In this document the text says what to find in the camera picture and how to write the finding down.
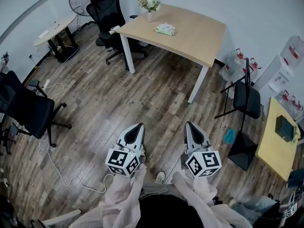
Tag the yellow table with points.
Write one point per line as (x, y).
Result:
(273, 151)

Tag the spare grey gripper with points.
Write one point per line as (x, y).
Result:
(291, 210)

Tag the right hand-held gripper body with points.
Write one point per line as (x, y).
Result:
(204, 163)

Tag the grey bag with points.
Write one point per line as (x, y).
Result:
(256, 210)

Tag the green tissue pack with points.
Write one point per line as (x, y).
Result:
(166, 29)

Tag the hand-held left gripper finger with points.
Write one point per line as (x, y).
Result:
(141, 140)
(123, 136)

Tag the white water dispenser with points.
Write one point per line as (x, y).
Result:
(270, 75)

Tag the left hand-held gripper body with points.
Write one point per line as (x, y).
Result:
(123, 160)

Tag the white and pink flower bouquet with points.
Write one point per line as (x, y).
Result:
(149, 2)

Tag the black mesh high-back office chair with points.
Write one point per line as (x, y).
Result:
(109, 15)

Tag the dark green box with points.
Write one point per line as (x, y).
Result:
(284, 128)

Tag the black floor fan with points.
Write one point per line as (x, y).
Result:
(79, 1)

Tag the person's black shirt torso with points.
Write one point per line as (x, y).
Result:
(168, 212)

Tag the person's khaki trousers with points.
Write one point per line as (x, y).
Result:
(156, 190)

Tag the black armrest office chair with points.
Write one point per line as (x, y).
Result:
(31, 106)

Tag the person's right forearm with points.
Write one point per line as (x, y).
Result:
(197, 193)

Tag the person's left forearm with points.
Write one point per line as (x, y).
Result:
(123, 198)

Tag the black stand base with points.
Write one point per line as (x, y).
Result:
(243, 151)

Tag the light wooden square table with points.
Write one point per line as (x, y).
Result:
(190, 39)

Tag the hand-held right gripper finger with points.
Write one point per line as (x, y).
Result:
(203, 138)
(187, 139)

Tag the white roll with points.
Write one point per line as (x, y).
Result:
(115, 29)

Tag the person's white sneaker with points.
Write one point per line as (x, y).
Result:
(159, 177)

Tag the white furniture piece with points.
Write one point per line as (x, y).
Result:
(61, 217)

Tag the pink vase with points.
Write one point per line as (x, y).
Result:
(149, 17)

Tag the white power strip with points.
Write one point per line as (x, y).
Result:
(46, 84)

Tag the teal cloth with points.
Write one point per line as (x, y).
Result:
(229, 136)

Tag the black folding chair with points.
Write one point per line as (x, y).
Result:
(247, 98)

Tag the oval white table black legs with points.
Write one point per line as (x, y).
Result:
(57, 30)

